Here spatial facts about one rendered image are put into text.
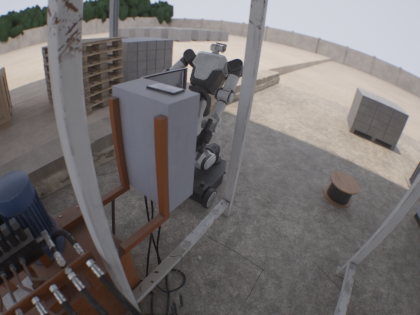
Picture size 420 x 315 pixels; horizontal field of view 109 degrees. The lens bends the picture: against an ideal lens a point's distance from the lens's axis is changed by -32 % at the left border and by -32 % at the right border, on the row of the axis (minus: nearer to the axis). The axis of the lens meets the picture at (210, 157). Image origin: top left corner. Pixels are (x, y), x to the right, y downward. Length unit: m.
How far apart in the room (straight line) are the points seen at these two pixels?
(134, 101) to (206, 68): 0.86
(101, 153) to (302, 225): 2.30
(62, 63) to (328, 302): 2.00
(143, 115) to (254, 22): 0.67
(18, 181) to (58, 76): 0.66
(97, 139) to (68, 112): 2.14
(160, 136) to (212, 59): 1.02
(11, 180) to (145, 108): 0.67
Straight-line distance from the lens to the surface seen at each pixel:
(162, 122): 0.85
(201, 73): 1.73
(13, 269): 0.99
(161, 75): 1.38
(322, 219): 2.43
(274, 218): 2.19
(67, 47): 0.41
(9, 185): 1.02
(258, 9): 1.10
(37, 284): 1.02
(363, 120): 5.12
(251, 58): 1.14
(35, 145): 2.87
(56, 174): 2.49
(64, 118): 0.45
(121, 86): 1.11
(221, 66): 1.73
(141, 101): 0.96
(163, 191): 1.04
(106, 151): 2.66
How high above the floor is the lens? 1.55
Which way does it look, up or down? 34 degrees down
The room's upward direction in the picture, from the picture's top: 7 degrees clockwise
